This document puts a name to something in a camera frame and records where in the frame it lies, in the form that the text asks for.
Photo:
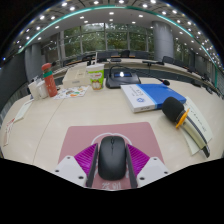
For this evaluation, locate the white paper booklet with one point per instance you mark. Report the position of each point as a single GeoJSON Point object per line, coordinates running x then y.
{"type": "Point", "coordinates": [200, 120]}

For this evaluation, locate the ceiling lights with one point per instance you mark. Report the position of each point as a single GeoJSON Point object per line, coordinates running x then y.
{"type": "Point", "coordinates": [111, 13]}

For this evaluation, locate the red bottle with green band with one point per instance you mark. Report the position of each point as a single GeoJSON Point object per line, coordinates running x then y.
{"type": "Point", "coordinates": [50, 83]}

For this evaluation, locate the blue and white book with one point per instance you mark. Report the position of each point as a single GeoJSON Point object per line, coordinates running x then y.
{"type": "Point", "coordinates": [153, 95]}

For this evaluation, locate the black office chairs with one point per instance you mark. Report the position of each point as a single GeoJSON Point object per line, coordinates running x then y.
{"type": "Point", "coordinates": [168, 60]}

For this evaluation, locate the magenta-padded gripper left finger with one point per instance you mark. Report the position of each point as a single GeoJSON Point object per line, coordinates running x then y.
{"type": "Point", "coordinates": [71, 166]}

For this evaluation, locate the black conference microphone unit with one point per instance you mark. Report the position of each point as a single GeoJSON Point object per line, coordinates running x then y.
{"type": "Point", "coordinates": [121, 80]}

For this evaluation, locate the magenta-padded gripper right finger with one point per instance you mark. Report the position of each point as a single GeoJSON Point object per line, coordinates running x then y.
{"type": "Point", "coordinates": [151, 168]}

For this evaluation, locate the colourful leaflet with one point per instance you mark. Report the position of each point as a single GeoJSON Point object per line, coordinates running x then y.
{"type": "Point", "coordinates": [71, 92]}

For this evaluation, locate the pink printed mouse pad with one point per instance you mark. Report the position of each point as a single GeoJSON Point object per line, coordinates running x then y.
{"type": "Point", "coordinates": [86, 133]}

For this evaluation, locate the curved wooden conference desk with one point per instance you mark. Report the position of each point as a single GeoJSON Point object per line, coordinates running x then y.
{"type": "Point", "coordinates": [180, 73]}

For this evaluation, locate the black computer mouse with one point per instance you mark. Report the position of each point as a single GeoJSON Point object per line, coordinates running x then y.
{"type": "Point", "coordinates": [112, 158]}

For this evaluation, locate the white lidded mug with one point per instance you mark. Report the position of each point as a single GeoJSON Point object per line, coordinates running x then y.
{"type": "Point", "coordinates": [42, 90]}

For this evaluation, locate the green and white paper cup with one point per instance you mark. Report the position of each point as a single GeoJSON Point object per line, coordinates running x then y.
{"type": "Point", "coordinates": [96, 78]}

